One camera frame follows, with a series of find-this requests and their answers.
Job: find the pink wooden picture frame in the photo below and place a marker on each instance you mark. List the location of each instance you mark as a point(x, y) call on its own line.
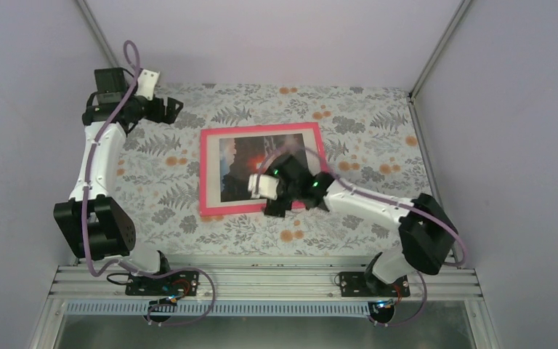
point(204, 168)

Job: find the right aluminium corner post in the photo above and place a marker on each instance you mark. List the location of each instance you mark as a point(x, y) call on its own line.
point(450, 29)

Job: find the floral patterned table mat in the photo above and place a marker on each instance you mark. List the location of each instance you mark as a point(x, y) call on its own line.
point(368, 138)

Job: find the slotted cable duct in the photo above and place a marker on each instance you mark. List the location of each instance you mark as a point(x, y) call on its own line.
point(221, 308)

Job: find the volcano landscape photo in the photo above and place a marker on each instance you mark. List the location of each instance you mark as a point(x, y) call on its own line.
point(240, 157)

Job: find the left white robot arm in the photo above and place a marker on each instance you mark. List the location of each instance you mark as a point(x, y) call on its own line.
point(93, 224)

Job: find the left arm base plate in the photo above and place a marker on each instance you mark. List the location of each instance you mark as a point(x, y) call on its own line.
point(181, 284)

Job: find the aluminium rail beam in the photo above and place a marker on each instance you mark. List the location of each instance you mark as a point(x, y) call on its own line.
point(272, 278)

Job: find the aluminium corner post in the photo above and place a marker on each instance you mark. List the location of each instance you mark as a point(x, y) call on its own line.
point(98, 33)
point(450, 29)

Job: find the white mat board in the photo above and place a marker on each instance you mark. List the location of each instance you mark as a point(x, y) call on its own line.
point(214, 168)

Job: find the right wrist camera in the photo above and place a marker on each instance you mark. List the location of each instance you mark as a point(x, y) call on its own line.
point(263, 186)

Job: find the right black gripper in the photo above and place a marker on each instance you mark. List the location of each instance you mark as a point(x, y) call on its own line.
point(274, 208)

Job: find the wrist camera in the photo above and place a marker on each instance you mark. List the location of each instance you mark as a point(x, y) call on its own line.
point(263, 186)
point(146, 83)

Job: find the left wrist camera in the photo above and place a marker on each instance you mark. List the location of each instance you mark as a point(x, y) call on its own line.
point(146, 83)

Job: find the left aluminium corner post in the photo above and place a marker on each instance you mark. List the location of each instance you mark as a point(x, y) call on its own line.
point(98, 33)

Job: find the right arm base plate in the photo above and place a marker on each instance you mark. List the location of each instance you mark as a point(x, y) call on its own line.
point(357, 284)

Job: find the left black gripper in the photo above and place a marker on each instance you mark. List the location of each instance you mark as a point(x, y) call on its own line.
point(171, 115)

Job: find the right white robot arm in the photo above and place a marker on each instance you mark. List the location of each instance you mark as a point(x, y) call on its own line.
point(425, 231)

